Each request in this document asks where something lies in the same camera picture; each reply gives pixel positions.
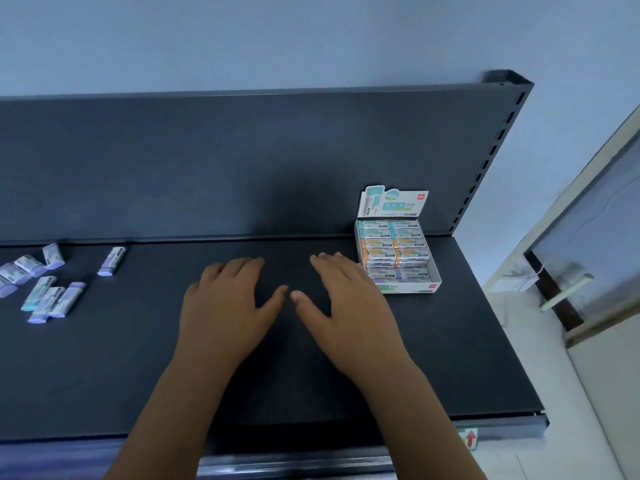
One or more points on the person's right hand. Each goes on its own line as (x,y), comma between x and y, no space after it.
(360,329)

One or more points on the pile of small erasers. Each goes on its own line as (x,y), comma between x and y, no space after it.
(55,254)

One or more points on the dark grey shelf back panel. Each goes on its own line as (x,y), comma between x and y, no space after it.
(200,169)

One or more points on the white door frame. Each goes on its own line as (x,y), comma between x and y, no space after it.
(565,202)

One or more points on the person's left forearm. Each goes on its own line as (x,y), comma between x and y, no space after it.
(165,424)

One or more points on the white box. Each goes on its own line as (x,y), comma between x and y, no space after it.
(395,204)

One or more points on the shelf front price rail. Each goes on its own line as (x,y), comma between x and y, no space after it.
(510,425)

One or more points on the person's left hand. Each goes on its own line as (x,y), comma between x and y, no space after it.
(220,324)

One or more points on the glass door with dark frame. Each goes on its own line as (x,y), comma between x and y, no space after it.
(600,234)

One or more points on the shelf label with red arrow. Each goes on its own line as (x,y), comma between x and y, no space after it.
(470,439)

